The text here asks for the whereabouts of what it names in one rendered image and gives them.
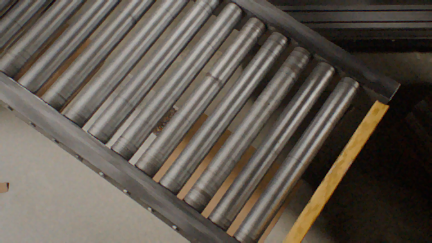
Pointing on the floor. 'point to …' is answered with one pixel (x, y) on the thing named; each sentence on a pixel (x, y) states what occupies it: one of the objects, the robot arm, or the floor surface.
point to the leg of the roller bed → (337, 139)
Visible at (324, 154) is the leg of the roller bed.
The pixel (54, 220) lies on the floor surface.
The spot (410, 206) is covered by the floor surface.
